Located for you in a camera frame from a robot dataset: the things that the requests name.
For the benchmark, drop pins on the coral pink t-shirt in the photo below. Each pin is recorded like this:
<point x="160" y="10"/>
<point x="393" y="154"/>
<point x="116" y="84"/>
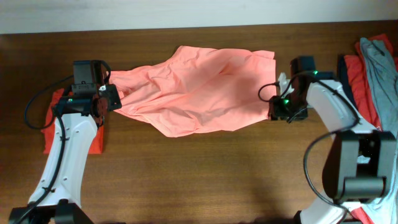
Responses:
<point x="199" y="90"/>

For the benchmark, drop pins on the grey t-shirt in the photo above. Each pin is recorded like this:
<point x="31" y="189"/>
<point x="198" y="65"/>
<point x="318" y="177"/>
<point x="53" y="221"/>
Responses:
<point x="382" y="78"/>

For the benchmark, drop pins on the folded orange red printed shirt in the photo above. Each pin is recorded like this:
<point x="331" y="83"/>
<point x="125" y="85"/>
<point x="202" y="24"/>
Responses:
<point x="97" y="144"/>

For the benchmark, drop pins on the red t-shirt in pile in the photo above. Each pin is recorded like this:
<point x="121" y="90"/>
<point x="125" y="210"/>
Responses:
<point x="359" y="82"/>

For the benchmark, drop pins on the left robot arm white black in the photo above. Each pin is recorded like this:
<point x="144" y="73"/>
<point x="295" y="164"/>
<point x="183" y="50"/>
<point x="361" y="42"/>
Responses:
<point x="77" y="117"/>

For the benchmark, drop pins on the light blue grey shirt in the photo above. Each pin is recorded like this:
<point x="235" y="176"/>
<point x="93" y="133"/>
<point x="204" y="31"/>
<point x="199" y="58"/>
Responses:
<point x="379" y="211"/>

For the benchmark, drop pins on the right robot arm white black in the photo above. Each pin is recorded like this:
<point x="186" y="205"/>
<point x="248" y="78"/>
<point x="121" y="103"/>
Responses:
<point x="360" y="164"/>

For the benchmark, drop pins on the dark navy shirt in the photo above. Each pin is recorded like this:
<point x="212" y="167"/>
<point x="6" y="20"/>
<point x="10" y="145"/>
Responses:
<point x="342" y="73"/>

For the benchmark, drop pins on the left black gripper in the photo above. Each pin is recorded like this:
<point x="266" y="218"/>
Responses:
<point x="115" y="101"/>

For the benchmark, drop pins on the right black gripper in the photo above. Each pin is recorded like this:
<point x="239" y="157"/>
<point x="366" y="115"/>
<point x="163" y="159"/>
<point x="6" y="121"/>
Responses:
<point x="276" y="109"/>

